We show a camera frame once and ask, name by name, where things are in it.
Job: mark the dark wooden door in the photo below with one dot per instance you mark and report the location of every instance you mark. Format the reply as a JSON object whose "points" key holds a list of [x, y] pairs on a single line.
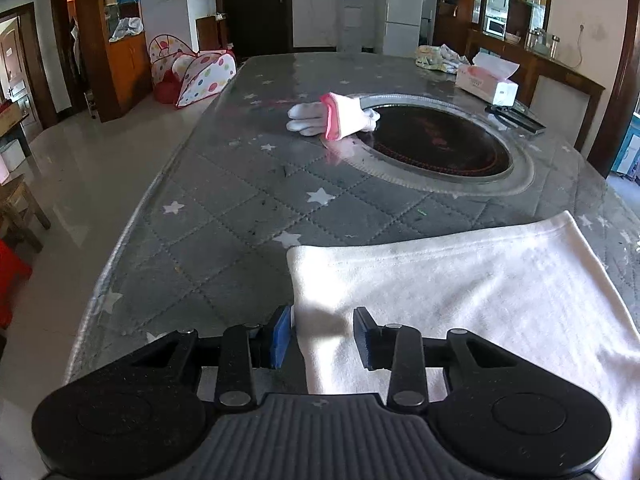
{"points": [[258, 27]]}

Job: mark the polka dot play tent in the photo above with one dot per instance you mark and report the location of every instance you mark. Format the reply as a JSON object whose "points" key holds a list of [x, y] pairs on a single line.
{"points": [[182, 77]]}

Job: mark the round black induction cooktop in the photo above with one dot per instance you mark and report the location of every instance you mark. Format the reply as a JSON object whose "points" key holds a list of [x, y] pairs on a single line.
{"points": [[437, 141]]}

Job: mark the pink white tissue box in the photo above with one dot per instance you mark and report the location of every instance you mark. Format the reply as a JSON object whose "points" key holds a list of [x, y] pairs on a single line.
{"points": [[489, 79]]}

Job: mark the cream white garment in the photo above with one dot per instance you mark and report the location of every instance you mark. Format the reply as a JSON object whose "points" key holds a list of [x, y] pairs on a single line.
{"points": [[537, 290]]}

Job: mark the white refrigerator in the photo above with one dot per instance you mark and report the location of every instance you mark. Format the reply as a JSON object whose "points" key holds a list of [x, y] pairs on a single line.
{"points": [[401, 27]]}

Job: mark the metal canister on sideboard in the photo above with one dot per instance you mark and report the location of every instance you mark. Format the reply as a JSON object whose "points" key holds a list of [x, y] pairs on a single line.
{"points": [[535, 39]]}

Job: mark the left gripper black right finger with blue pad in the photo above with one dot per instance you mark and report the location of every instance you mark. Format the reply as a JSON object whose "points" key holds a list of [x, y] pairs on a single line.
{"points": [[403, 351]]}

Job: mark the brown wooden shelf cabinet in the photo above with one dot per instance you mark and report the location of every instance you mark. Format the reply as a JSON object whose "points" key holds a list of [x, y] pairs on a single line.
{"points": [[113, 46]]}

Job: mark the black flat tray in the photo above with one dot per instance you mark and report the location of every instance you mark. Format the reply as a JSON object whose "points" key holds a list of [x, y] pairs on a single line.
{"points": [[513, 116]]}

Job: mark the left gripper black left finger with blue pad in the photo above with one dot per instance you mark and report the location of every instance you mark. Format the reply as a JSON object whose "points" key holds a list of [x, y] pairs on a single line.
{"points": [[235, 354]]}

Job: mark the water dispenser with blue bottle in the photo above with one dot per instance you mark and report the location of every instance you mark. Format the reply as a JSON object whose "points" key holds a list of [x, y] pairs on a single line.
{"points": [[349, 26]]}

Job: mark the white pink glove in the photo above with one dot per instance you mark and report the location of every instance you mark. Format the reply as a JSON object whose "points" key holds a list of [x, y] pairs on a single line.
{"points": [[333, 117]]}

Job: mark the grey quilted star table cover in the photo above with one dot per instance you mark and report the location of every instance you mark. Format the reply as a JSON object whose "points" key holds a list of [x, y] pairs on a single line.
{"points": [[205, 248]]}

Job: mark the dark wooden sideboard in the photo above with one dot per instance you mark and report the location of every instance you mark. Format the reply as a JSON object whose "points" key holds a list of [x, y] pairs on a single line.
{"points": [[532, 67]]}

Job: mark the red object on floor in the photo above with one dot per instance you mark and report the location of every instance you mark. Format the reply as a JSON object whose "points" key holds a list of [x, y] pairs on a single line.
{"points": [[12, 270]]}

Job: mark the crumpled patterned cloth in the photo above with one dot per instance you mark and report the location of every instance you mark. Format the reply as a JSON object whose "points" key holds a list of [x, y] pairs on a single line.
{"points": [[442, 59]]}

